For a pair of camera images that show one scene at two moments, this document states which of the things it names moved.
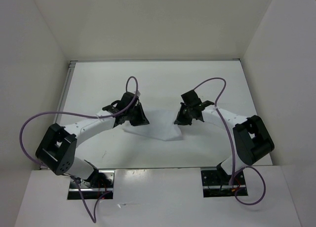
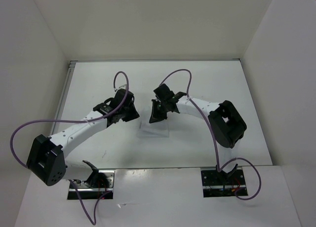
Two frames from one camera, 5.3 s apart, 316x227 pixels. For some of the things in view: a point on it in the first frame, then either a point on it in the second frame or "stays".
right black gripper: [180, 120] -> [155, 116]
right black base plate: [216, 183] stays
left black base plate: [102, 182] stays
